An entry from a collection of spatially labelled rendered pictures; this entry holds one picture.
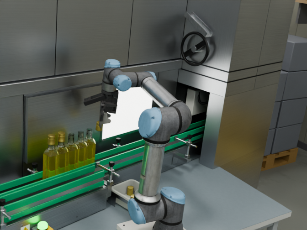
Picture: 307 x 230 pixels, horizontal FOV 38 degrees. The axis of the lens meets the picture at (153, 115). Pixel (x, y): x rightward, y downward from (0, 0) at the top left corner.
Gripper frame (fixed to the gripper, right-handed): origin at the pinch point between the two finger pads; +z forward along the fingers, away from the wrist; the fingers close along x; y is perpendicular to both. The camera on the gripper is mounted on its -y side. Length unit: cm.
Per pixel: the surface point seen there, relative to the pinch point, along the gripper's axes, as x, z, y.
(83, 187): -27.8, 20.7, -5.3
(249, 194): -3, 35, 92
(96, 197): -26.0, 27.6, 1.7
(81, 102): 7.1, -7.3, -10.5
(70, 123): 1.6, 2.5, -14.7
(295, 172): 168, 128, 225
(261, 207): -17, 33, 94
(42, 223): -51, 24, -22
